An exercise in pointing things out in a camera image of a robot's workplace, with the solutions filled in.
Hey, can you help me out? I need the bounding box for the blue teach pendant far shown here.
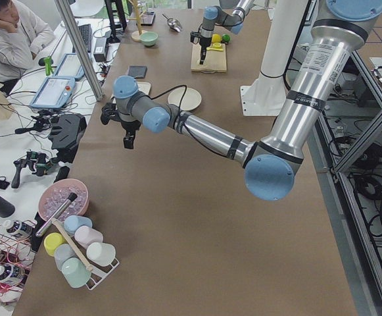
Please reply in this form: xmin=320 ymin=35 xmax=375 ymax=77
xmin=53 ymin=53 xmax=84 ymax=80

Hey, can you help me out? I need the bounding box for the round cream plate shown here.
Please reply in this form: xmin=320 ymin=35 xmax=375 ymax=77
xmin=168 ymin=87 xmax=202 ymax=111

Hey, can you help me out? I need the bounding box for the yellow plastic knife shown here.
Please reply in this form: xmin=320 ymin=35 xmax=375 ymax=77
xmin=206 ymin=46 xmax=224 ymax=51

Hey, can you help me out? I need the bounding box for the cream rabbit serving tray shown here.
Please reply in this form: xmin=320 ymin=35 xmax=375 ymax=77
xmin=112 ymin=81 xmax=151 ymax=99

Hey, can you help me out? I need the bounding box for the white wire cup rack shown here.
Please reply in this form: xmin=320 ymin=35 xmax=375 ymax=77
xmin=85 ymin=258 xmax=120 ymax=290

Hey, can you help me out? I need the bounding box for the blue teach pendant near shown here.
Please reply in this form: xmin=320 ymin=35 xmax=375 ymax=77
xmin=30 ymin=76 xmax=76 ymax=109

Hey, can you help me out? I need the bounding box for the grey cup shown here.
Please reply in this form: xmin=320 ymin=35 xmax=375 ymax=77
xmin=54 ymin=244 xmax=76 ymax=271

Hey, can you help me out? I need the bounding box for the white cup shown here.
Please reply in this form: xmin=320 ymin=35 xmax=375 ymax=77
xmin=86 ymin=242 xmax=116 ymax=267

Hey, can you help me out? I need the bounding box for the steel muddler in bowl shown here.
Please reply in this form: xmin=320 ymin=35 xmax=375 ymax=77
xmin=36 ymin=192 xmax=78 ymax=238

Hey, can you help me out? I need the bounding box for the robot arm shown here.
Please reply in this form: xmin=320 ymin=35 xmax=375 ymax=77
xmin=101 ymin=1 xmax=382 ymax=201
xmin=190 ymin=0 xmax=254 ymax=65

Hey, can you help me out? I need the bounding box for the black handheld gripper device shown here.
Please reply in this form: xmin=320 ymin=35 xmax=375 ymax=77
xmin=11 ymin=150 xmax=59 ymax=188

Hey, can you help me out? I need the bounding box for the bamboo cutting board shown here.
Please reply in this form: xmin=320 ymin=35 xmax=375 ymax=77
xmin=191 ymin=43 xmax=227 ymax=73

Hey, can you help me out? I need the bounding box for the pink bowl with ice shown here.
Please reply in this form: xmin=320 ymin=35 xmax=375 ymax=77
xmin=38 ymin=178 xmax=89 ymax=221

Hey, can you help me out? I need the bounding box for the pink cup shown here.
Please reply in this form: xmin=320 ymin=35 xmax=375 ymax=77
xmin=74 ymin=226 xmax=103 ymax=249

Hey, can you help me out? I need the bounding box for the blue teach pendant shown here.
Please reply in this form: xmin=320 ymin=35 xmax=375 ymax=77
xmin=53 ymin=53 xmax=84 ymax=80
xmin=30 ymin=76 xmax=76 ymax=109

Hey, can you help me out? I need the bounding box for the whole yellow lemon near lime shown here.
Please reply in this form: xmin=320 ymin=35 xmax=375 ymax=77
xmin=211 ymin=34 xmax=222 ymax=43

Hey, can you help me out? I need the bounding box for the wooden cup tree stand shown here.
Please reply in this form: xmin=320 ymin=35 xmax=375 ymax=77
xmin=128 ymin=0 xmax=146 ymax=42

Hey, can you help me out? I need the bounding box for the mint cup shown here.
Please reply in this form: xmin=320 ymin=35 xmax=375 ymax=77
xmin=61 ymin=257 xmax=91 ymax=288

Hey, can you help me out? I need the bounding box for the green lime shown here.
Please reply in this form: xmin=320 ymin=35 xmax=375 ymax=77
xmin=222 ymin=34 xmax=231 ymax=45

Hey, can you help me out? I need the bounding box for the aluminium frame post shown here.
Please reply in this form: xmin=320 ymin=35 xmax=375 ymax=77
xmin=55 ymin=0 xmax=103 ymax=101

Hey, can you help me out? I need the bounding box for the seated person white hoodie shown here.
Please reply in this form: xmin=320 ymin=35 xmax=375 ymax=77
xmin=0 ymin=1 xmax=55 ymax=94

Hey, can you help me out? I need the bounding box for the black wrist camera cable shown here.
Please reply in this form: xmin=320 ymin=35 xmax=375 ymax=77
xmin=149 ymin=84 xmax=189 ymax=113

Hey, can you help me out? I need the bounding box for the grey folded cloth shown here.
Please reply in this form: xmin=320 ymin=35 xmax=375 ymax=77
xmin=126 ymin=65 xmax=147 ymax=79

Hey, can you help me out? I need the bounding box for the yellow cup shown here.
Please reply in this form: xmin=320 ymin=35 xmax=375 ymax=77
xmin=43 ymin=232 xmax=66 ymax=257

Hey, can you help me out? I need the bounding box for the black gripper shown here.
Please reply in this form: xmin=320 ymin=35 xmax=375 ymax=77
xmin=190 ymin=30 xmax=212 ymax=65
xmin=100 ymin=103 xmax=141 ymax=149

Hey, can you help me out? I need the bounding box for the light blue cup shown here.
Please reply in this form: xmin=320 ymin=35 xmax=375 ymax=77
xmin=64 ymin=215 xmax=93 ymax=236

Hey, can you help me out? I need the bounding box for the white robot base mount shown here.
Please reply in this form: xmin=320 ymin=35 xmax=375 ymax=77
xmin=241 ymin=1 xmax=310 ymax=116

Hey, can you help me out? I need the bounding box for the mint green bowl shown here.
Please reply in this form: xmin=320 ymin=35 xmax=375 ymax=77
xmin=140 ymin=32 xmax=158 ymax=47

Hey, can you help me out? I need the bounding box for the steel scoop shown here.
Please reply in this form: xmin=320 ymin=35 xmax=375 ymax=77
xmin=162 ymin=13 xmax=182 ymax=32

